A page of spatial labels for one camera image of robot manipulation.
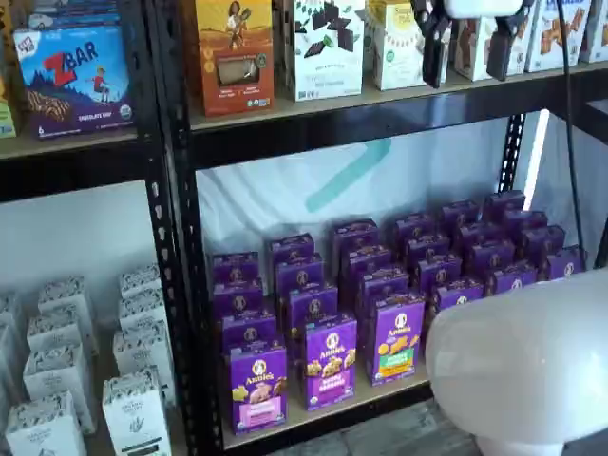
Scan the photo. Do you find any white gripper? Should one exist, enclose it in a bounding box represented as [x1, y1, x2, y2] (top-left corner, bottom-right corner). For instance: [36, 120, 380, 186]
[410, 0, 537, 90]

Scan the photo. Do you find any purple Annie's box pink patch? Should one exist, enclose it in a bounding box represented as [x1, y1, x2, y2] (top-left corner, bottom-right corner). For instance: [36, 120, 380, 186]
[229, 337, 290, 437]

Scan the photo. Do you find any white yellow snack box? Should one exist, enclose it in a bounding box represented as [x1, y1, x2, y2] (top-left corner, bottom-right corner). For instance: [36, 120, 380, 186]
[366, 0, 450, 92]

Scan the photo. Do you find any blue white cracker box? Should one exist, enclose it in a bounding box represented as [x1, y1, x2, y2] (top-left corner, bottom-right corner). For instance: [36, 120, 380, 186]
[523, 0, 594, 74]

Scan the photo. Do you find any white mint chocolate box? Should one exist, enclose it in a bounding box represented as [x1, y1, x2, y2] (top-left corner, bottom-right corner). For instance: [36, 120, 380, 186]
[290, 0, 366, 103]

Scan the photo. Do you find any black metal shelf rack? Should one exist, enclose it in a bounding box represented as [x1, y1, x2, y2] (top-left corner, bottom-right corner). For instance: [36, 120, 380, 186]
[144, 0, 608, 456]
[0, 0, 177, 456]

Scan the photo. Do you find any orange box with woman picture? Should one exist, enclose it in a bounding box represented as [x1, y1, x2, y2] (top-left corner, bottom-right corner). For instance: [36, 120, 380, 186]
[194, 0, 276, 119]

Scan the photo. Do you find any purple Annie's box green patch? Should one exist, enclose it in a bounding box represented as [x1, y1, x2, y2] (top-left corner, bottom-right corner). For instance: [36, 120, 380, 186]
[371, 291, 428, 387]

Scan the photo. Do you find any blue flat snack box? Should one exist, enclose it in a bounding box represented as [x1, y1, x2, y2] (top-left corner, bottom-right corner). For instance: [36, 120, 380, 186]
[27, 9, 123, 30]
[45, 0, 120, 14]

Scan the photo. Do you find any blue Z Bar box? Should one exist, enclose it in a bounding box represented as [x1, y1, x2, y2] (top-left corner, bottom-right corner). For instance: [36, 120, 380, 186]
[12, 24, 134, 142]

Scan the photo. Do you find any yellow green snack box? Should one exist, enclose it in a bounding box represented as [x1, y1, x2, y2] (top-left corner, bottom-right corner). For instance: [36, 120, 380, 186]
[0, 0, 19, 140]

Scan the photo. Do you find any white sheet with teal stripe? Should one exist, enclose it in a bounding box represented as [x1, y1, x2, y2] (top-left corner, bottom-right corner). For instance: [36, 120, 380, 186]
[196, 108, 590, 295]

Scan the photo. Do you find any white patterned-top carton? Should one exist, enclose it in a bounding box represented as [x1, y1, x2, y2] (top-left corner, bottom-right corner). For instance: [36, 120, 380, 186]
[112, 319, 176, 405]
[101, 366, 173, 456]
[4, 389, 89, 456]
[117, 264, 163, 300]
[26, 310, 100, 357]
[36, 276, 91, 329]
[117, 288, 168, 333]
[22, 342, 97, 436]
[0, 291, 24, 333]

